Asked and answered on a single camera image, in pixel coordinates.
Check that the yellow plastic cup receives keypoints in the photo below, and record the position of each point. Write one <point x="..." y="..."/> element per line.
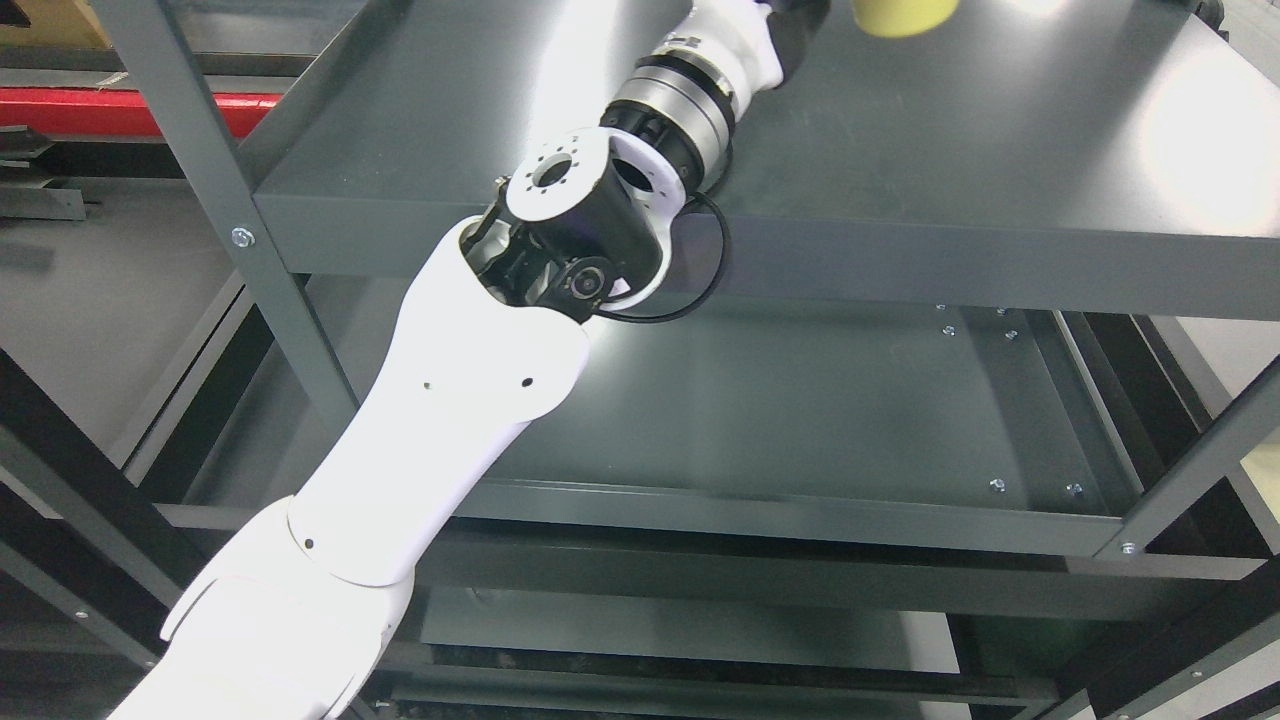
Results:
<point x="901" y="19"/>

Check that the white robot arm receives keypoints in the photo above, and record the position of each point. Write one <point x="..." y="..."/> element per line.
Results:
<point x="291" y="616"/>

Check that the dark grey metal shelf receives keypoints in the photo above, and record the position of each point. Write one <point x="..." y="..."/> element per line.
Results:
<point x="902" y="422"/>

